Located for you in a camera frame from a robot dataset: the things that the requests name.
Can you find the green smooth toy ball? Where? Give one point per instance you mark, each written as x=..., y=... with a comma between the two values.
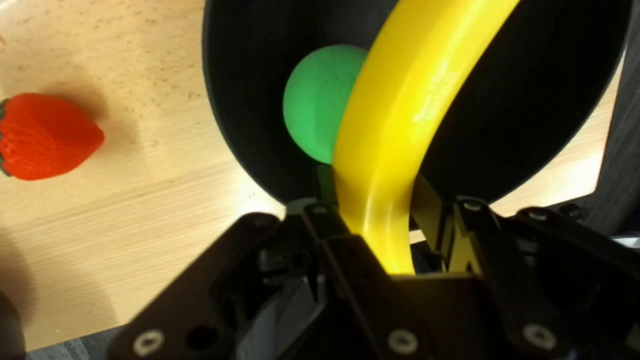
x=316, y=95

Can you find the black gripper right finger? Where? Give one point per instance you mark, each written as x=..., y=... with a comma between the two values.
x=560, y=290

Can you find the black bowl near avocado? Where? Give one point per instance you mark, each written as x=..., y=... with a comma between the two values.
x=524, y=100

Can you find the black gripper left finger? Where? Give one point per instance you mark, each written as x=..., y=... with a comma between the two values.
x=271, y=288

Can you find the yellow toy banana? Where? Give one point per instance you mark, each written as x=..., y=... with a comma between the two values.
x=410, y=76

